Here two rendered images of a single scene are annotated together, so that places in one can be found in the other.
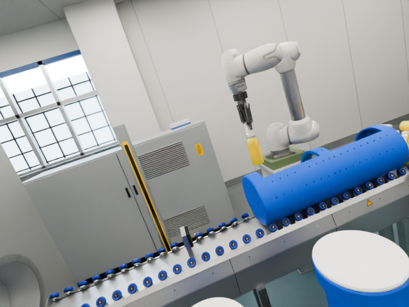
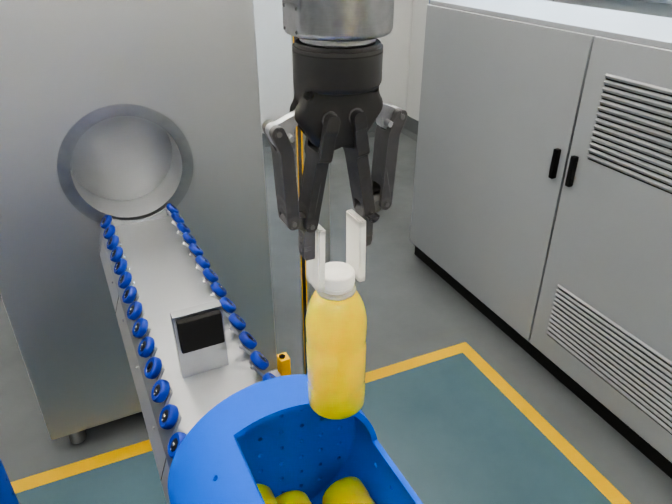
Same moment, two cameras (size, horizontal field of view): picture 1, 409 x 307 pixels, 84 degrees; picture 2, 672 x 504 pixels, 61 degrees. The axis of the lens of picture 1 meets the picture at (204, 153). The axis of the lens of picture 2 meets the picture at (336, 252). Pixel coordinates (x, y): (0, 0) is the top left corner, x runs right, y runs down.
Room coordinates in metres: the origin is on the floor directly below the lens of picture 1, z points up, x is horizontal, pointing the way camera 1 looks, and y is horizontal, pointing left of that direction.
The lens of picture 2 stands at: (1.05, -0.74, 1.74)
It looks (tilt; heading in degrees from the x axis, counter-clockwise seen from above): 29 degrees down; 72
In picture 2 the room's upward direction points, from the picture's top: straight up
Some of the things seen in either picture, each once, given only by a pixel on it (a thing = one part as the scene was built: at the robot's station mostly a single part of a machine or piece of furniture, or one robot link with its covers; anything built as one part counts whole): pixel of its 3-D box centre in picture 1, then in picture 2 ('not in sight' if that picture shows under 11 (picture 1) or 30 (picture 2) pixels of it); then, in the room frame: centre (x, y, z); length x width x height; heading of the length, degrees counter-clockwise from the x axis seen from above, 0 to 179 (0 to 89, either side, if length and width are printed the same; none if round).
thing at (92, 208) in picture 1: (141, 200); (599, 209); (2.78, 0.97, 0.72); 2.15 x 0.54 x 1.45; 96
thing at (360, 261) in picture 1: (356, 256); not in sight; (0.64, -0.38, 1.03); 0.28 x 0.28 x 0.01
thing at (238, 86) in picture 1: (237, 87); (338, 1); (1.20, -0.27, 1.69); 0.09 x 0.09 x 0.06
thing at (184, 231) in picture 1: (188, 242); (201, 341); (1.08, 0.23, 1.00); 0.10 x 0.04 x 0.15; 8
